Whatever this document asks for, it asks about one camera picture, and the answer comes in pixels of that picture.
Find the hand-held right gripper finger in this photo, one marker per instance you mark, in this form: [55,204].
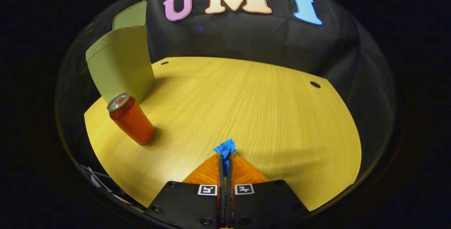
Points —
[221,186]
[229,193]

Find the blue paper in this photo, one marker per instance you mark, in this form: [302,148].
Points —
[225,147]

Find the red pop can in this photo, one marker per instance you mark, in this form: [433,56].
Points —
[134,123]

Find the green desktop garbage bin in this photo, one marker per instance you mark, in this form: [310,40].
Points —
[119,63]

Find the black backdrop cloth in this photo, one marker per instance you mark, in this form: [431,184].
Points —
[246,35]

